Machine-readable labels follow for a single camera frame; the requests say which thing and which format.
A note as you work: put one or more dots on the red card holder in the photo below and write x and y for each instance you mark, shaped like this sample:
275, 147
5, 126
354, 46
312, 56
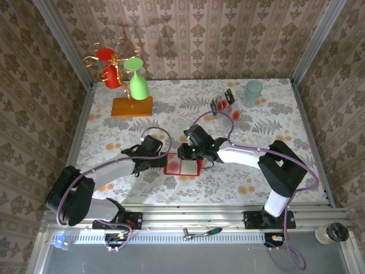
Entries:
188, 167

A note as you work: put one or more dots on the white card with red spot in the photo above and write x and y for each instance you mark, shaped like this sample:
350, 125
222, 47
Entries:
236, 113
221, 102
173, 165

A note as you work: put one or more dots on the clear acrylic card stand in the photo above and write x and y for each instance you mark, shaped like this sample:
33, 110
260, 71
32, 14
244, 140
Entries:
221, 126

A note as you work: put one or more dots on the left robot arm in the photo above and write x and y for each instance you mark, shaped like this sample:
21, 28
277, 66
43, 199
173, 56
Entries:
71, 197

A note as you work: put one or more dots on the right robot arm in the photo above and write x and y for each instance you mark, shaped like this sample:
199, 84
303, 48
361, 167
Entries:
285, 174

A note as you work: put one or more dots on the green wine glass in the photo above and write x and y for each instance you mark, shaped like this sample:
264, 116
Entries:
138, 87

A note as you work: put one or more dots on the pale blue plastic cup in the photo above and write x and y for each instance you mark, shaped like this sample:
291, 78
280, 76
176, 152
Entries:
252, 94

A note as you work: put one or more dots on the red wine glass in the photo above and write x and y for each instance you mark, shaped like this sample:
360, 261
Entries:
111, 78

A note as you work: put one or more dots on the grey metal panel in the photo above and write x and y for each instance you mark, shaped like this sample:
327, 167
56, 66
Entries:
171, 259

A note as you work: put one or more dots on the blue and white connector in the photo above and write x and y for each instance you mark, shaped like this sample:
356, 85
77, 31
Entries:
59, 242

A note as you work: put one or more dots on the clear jar black lid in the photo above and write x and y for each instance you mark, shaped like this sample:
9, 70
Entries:
332, 232

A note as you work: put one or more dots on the aluminium mounting rail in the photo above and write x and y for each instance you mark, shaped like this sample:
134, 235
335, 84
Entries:
185, 218

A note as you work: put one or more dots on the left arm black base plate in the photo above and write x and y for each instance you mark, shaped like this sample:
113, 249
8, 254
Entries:
135, 219

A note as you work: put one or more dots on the aluminium table side rail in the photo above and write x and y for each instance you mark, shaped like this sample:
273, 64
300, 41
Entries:
312, 142
75, 142

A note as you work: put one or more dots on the black bracket yellow connector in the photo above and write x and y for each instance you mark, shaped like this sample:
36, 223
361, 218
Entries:
114, 238
271, 242

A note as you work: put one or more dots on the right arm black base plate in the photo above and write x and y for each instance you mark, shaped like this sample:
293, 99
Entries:
252, 221

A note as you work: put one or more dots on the aluminium frame post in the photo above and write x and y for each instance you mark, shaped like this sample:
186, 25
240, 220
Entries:
316, 42
62, 42

